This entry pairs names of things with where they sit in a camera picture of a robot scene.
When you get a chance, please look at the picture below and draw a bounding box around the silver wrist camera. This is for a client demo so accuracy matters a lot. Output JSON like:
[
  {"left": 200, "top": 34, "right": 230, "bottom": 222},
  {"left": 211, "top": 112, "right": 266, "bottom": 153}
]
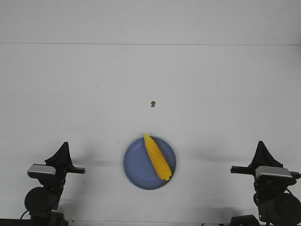
[
  {"left": 27, "top": 164, "right": 56, "bottom": 178},
  {"left": 255, "top": 166, "right": 301, "bottom": 179}
]

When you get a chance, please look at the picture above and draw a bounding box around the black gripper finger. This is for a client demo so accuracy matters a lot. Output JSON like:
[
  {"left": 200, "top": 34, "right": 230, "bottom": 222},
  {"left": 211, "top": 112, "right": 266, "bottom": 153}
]
[
  {"left": 65, "top": 142, "right": 74, "bottom": 167},
  {"left": 45, "top": 142, "right": 66, "bottom": 166},
  {"left": 249, "top": 141, "right": 262, "bottom": 168},
  {"left": 261, "top": 141, "right": 283, "bottom": 168}
]

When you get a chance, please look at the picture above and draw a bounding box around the blue round plate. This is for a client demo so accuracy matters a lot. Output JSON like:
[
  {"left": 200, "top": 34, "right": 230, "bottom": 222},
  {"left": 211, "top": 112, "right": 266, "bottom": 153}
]
[{"left": 123, "top": 136, "right": 176, "bottom": 190}]

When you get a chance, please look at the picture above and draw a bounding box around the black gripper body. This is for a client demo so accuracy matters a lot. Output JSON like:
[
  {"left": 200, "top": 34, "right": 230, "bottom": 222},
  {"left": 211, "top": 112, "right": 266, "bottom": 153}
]
[
  {"left": 55, "top": 166, "right": 86, "bottom": 179},
  {"left": 230, "top": 166, "right": 255, "bottom": 176}
]

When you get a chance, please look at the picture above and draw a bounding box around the yellow corn cob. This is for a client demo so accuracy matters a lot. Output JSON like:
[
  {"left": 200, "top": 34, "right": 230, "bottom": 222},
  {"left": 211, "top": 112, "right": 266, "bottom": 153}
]
[{"left": 143, "top": 134, "right": 172, "bottom": 181}]

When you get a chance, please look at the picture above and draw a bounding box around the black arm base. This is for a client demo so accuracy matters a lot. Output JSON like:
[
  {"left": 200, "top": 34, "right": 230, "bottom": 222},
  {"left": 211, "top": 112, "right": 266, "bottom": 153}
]
[
  {"left": 30, "top": 211, "right": 69, "bottom": 226},
  {"left": 229, "top": 215, "right": 260, "bottom": 226}
]

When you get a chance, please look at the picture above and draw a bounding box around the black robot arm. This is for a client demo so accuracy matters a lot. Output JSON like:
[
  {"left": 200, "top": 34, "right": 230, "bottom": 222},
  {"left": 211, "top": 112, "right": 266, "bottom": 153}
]
[
  {"left": 230, "top": 141, "right": 301, "bottom": 226},
  {"left": 24, "top": 142, "right": 86, "bottom": 226}
]

